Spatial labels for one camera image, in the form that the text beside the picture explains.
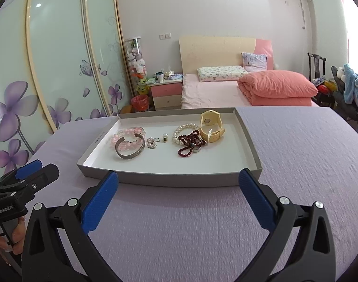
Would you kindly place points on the white mug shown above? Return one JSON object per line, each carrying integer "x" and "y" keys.
{"x": 160, "y": 77}

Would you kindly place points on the pile of colourful toys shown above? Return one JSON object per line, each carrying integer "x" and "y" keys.
{"x": 325, "y": 86}

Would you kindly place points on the yellow green plush toy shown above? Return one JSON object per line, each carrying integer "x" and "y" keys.
{"x": 141, "y": 87}

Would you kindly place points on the lavender table cloth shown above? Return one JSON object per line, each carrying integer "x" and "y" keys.
{"x": 299, "y": 152}

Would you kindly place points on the white wall socket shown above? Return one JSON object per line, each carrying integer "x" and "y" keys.
{"x": 165, "y": 36}

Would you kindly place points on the blue cloth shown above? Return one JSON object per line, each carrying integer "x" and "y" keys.
{"x": 174, "y": 77}

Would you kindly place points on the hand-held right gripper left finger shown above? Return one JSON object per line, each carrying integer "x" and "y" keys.
{"x": 101, "y": 202}

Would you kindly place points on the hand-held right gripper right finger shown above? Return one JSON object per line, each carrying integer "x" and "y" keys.
{"x": 256, "y": 202}

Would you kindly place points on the trash bin with red liner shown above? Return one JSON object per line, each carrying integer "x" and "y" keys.
{"x": 139, "y": 102}

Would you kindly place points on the pearl earrings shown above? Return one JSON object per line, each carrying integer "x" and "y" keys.
{"x": 151, "y": 144}

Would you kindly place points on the small wooden stool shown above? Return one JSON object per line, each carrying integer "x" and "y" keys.
{"x": 126, "y": 109}

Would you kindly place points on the person's left hand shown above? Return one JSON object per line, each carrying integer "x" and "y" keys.
{"x": 18, "y": 235}

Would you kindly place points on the pink white nightstand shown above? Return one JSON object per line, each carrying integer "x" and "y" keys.
{"x": 165, "y": 91}

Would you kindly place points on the cream pink headboard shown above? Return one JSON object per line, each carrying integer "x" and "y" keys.
{"x": 211, "y": 53}

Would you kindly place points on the pink bed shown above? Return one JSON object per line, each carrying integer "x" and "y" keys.
{"x": 208, "y": 94}

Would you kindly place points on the white printed pillow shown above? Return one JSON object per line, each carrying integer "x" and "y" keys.
{"x": 220, "y": 73}

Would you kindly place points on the white grey cardboard box tray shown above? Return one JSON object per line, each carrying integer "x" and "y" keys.
{"x": 167, "y": 167}

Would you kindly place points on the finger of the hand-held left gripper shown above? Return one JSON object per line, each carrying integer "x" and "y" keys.
{"x": 44, "y": 177}
{"x": 29, "y": 169}

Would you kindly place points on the grey chair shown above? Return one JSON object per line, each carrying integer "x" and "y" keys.
{"x": 340, "y": 102}

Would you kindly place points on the flower print sliding wardrobe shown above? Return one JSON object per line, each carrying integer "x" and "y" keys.
{"x": 58, "y": 50}

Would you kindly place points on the plush toy display tower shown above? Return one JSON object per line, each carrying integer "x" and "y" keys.
{"x": 136, "y": 58}

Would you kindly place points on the blue plush garment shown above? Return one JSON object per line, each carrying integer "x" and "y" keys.
{"x": 355, "y": 94}

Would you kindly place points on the purple floral pillow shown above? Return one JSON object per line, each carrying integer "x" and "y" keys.
{"x": 254, "y": 61}

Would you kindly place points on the cream wrist watch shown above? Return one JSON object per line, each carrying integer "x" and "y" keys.
{"x": 211, "y": 120}

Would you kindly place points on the air conditioner pipe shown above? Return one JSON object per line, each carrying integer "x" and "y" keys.
{"x": 303, "y": 14}

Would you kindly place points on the dark wooden chair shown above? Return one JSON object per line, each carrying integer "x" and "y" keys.
{"x": 310, "y": 64}

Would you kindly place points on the folded pink quilt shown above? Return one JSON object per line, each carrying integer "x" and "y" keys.
{"x": 276, "y": 85}

